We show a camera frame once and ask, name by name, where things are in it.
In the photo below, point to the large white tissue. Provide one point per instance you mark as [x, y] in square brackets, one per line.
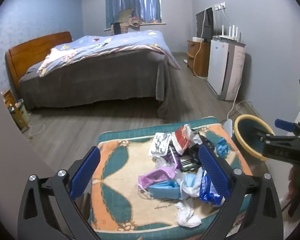
[187, 215]

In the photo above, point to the pink and purple packet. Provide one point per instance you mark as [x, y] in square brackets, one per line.
[155, 176]

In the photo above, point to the blue cartoon quilt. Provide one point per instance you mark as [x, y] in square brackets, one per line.
[110, 45]

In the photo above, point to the bed with grey cover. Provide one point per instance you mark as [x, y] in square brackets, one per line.
[102, 80]

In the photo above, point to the red and white packet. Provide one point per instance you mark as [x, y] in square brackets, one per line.
[181, 137]

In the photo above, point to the white plastic blister tray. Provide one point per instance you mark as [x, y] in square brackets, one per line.
[160, 143]

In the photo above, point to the white router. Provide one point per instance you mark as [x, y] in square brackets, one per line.
[227, 38]

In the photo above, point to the black wrapper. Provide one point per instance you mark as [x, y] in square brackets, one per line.
[203, 140]

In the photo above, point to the printed teal and orange mat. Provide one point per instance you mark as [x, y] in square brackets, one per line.
[115, 160]

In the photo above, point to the wooden cabinet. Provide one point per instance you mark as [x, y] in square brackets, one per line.
[202, 57]

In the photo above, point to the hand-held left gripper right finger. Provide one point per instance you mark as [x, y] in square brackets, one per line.
[215, 172]

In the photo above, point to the black television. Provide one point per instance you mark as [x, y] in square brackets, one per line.
[202, 25]

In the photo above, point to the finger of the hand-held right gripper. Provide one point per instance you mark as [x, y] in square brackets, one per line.
[283, 124]
[263, 135]

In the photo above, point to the blue and white wrapper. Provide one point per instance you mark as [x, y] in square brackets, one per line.
[207, 195]

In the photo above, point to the purple bottle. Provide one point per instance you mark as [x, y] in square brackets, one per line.
[173, 157]

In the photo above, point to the teal bin with yellow rim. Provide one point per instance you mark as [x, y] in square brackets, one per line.
[247, 132]

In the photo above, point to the small white box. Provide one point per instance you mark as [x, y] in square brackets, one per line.
[197, 39]

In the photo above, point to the blue glove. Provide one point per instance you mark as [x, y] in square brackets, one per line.
[222, 147]

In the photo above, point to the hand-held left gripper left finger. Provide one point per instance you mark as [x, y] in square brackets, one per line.
[86, 172]

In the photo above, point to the white air purifier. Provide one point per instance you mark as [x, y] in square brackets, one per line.
[220, 65]

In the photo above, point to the flat blue face mask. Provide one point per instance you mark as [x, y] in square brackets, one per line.
[165, 191]

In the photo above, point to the blue curtains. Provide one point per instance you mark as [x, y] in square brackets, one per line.
[145, 2]

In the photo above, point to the wooden nightstand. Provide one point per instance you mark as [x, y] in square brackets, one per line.
[15, 110]

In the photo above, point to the white wall socket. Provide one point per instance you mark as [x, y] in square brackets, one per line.
[220, 6]

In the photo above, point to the olive pillow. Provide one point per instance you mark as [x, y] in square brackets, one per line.
[125, 15]

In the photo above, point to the checked cloth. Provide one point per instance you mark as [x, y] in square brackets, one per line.
[133, 22]

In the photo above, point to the wooden headboard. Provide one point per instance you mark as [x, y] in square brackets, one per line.
[27, 52]

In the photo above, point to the dark striped box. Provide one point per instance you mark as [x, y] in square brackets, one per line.
[188, 163]

